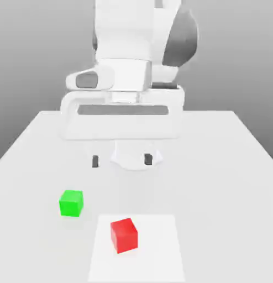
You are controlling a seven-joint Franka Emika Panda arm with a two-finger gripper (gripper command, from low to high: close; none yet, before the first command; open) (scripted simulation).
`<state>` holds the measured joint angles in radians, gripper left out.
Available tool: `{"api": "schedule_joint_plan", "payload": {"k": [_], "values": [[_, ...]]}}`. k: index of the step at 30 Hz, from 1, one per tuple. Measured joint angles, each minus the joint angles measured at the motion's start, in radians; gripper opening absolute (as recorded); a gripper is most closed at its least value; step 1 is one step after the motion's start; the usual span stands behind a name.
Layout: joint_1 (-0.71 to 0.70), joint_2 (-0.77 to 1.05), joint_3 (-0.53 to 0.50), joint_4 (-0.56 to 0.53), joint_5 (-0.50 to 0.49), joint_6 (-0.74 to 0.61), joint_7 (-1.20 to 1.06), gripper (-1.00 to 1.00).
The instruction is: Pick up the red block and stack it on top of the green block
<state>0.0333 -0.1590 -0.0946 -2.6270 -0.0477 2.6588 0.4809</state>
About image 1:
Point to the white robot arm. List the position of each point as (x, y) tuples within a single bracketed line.
[(123, 33)]

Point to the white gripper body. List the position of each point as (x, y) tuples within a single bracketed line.
[(118, 128)]

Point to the small green cube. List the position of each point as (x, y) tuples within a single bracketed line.
[(71, 203)]

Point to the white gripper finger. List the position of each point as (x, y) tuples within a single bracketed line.
[(148, 159), (95, 161)]

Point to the small red cube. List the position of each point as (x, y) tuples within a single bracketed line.
[(124, 235)]

